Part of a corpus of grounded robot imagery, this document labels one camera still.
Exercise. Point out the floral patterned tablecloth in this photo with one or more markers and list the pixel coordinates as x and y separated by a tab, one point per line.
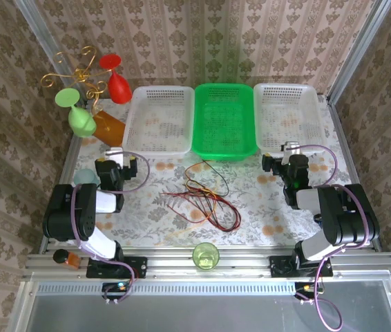
268	207

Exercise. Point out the clear green plastic cup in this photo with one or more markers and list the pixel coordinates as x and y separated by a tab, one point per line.
206	257

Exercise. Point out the white plastic basket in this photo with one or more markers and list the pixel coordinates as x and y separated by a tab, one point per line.
285	114
157	121

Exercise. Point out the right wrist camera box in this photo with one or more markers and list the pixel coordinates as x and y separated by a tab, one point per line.
291	147

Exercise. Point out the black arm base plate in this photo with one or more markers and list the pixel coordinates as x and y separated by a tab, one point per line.
136	268
280	268

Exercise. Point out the aluminium extrusion frame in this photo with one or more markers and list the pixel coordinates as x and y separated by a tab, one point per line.
168	263

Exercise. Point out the red plastic wine glass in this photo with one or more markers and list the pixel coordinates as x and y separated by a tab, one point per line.
117	88

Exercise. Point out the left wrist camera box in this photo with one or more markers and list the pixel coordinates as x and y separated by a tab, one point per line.
115	155

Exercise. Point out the green plastic basket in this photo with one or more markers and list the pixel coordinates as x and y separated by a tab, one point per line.
223	121

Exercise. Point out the small black circuit board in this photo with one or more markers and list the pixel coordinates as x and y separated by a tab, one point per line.
306	288
116	288

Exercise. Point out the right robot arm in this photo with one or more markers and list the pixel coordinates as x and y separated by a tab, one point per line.
347	221

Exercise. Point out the small orange bottle black cap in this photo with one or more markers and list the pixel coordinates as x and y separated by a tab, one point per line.
67	259

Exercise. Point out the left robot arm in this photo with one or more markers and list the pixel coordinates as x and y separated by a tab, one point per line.
64	214

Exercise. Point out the amber plastic cup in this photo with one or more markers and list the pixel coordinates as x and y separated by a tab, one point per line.
111	129

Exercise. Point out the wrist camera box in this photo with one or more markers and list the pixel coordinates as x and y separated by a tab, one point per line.
115	155
291	147

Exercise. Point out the light blue plastic cup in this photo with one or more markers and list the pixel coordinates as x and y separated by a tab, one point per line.
83	177

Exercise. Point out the green plastic wine glass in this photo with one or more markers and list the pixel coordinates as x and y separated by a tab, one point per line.
81	121

